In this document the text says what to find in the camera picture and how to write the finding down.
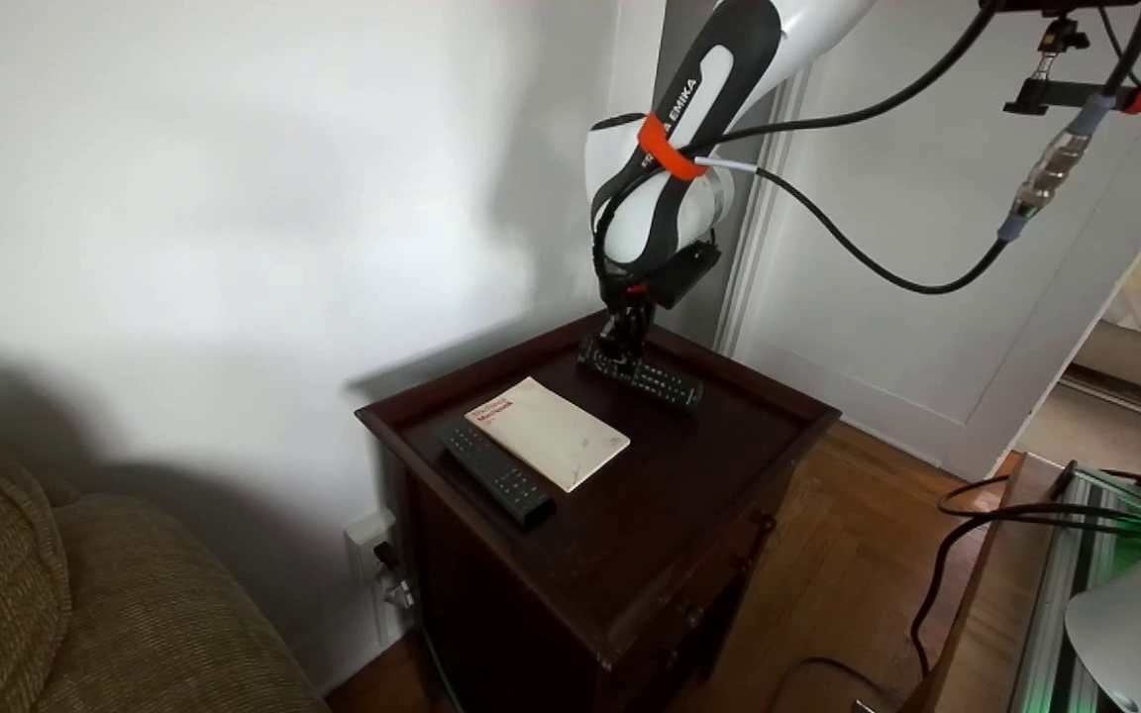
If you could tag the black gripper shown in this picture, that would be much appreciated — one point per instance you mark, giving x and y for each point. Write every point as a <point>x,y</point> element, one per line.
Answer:
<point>631,301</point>

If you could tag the slim black remote control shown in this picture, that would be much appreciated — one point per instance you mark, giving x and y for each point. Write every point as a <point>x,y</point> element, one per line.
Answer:
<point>651,379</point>

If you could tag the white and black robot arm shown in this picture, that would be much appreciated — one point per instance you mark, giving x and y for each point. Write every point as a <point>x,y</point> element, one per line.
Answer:
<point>713,65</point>

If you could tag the dark grey remote control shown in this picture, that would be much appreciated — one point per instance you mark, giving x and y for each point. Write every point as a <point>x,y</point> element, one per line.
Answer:
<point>496,478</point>

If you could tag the white paper card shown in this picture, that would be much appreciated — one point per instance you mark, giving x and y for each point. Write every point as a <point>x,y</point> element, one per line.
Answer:
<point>552,435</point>

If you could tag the dark wooden side table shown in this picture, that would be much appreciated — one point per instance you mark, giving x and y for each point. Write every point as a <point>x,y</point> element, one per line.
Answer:
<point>676,515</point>

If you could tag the white door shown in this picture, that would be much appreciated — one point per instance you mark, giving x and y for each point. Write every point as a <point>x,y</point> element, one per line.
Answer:
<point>940,343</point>

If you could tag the green glass panel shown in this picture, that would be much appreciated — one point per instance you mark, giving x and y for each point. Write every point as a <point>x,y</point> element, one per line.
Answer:
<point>1069,594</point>

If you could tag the olive fabric couch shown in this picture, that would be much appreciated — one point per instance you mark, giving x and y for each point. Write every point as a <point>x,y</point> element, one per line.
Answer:
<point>96,594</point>

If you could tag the white wall outlet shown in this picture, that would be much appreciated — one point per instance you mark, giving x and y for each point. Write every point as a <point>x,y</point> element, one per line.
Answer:
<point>365,539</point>

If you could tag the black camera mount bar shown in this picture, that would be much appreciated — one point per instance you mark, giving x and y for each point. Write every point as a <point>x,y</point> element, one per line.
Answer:
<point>1086,98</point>

